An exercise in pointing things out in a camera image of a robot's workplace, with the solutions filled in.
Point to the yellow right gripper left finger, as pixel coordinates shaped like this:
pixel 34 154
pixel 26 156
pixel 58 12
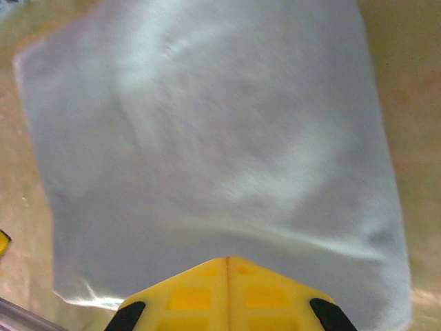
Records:
pixel 189 300

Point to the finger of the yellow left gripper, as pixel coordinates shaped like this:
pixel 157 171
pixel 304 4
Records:
pixel 3 243

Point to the aluminium rail frame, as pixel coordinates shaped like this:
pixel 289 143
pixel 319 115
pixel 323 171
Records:
pixel 13 315

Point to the light blue trousers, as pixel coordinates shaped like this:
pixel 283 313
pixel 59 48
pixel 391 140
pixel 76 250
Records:
pixel 206 138

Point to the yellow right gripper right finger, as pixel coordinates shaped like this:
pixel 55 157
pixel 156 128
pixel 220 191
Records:
pixel 268 300

